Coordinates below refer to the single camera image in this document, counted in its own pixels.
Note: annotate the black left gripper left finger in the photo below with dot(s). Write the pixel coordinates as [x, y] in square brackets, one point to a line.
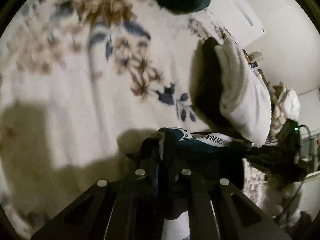
[123, 209]

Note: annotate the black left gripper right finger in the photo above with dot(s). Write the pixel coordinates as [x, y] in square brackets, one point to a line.
[210, 205]

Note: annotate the black striped patterned sweater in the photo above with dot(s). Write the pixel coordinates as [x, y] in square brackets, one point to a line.
[215, 154]

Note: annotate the white garment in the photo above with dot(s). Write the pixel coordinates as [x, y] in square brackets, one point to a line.
[245, 101]

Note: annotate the pile of white clothes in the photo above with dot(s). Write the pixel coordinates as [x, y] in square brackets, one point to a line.
[285, 105]

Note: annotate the floral bed blanket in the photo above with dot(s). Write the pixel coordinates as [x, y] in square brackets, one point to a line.
[84, 82]

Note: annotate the white bedside table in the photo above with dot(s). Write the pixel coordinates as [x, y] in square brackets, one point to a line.
[253, 58]

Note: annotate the white bed headboard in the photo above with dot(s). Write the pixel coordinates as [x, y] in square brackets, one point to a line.
[238, 18]

